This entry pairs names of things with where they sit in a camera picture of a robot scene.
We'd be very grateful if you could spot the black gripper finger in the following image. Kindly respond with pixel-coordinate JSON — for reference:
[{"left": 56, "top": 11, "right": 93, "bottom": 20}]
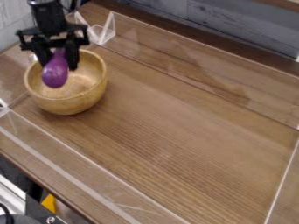
[
  {"left": 32, "top": 38, "right": 52, "bottom": 67},
  {"left": 65, "top": 40, "right": 80, "bottom": 71}
]

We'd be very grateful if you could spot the black cable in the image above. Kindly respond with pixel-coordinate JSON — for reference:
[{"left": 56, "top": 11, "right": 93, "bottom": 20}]
[{"left": 0, "top": 203, "right": 16, "bottom": 224}]

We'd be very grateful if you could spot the clear acrylic corner bracket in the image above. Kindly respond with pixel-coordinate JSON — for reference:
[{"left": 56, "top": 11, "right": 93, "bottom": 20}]
[{"left": 73, "top": 11, "right": 116, "bottom": 46}]

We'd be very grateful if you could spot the brown wooden bowl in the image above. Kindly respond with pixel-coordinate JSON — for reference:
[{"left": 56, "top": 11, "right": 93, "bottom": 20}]
[{"left": 22, "top": 50, "right": 108, "bottom": 115}]

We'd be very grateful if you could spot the purple toy eggplant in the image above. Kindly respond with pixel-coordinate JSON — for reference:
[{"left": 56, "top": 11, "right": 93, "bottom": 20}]
[{"left": 41, "top": 48, "right": 68, "bottom": 88}]

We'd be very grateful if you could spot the clear acrylic table barrier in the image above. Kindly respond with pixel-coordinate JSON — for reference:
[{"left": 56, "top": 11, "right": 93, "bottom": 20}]
[{"left": 0, "top": 5, "right": 299, "bottom": 224}]

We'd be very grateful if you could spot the yellow sticker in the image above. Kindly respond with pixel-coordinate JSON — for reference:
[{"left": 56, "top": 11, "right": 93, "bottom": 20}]
[{"left": 41, "top": 194, "right": 56, "bottom": 214}]

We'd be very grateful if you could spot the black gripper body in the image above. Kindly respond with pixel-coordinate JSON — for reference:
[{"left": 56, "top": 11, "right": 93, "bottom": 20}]
[{"left": 16, "top": 1, "right": 89, "bottom": 51}]

